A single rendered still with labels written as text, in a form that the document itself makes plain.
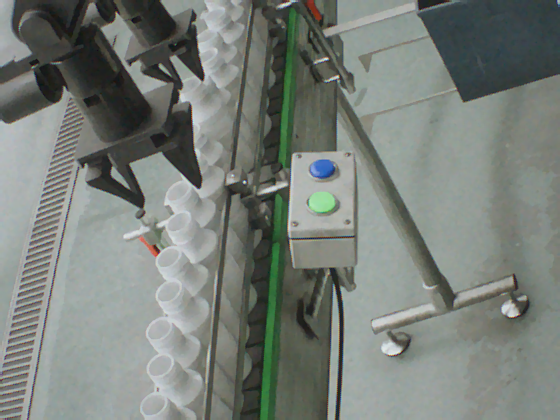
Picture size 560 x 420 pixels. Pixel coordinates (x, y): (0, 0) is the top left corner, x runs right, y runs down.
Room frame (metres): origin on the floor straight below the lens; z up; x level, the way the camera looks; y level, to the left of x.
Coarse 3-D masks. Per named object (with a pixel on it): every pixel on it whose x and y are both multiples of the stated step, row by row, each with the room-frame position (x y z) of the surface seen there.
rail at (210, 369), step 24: (264, 72) 1.63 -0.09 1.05; (240, 96) 1.50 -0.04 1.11; (264, 96) 1.57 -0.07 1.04; (240, 120) 1.46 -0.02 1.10; (264, 120) 1.53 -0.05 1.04; (216, 264) 1.20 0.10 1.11; (216, 288) 1.16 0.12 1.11; (216, 312) 1.13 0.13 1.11; (216, 336) 1.10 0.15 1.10; (240, 336) 1.14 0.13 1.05; (240, 360) 1.11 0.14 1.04; (240, 384) 1.07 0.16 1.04; (240, 408) 1.04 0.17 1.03
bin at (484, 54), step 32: (416, 0) 1.74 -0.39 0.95; (448, 0) 1.97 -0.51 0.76; (480, 0) 1.65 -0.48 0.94; (512, 0) 1.63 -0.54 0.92; (544, 0) 1.61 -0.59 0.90; (448, 32) 1.69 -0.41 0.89; (480, 32) 1.66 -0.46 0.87; (512, 32) 1.64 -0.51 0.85; (544, 32) 1.62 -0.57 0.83; (448, 64) 1.70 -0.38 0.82; (480, 64) 1.68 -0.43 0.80; (512, 64) 1.65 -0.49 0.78; (544, 64) 1.63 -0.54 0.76; (480, 96) 1.69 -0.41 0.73
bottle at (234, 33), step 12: (216, 12) 1.69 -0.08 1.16; (216, 24) 1.65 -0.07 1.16; (228, 24) 1.65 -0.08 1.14; (240, 24) 1.67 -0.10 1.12; (228, 36) 1.65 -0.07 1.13; (240, 36) 1.65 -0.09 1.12; (240, 48) 1.64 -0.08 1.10; (252, 48) 1.65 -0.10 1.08; (252, 60) 1.64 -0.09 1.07; (264, 60) 1.66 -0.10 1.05
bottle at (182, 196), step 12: (168, 192) 1.31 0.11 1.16; (180, 192) 1.32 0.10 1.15; (192, 192) 1.29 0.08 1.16; (180, 204) 1.29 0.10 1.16; (192, 204) 1.29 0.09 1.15; (204, 204) 1.30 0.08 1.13; (204, 216) 1.28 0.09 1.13; (216, 216) 1.29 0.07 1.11; (216, 228) 1.28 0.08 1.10; (228, 228) 1.29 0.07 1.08; (228, 240) 1.28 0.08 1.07; (240, 252) 1.28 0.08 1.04; (240, 264) 1.28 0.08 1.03; (252, 264) 1.29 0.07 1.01; (252, 276) 1.28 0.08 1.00
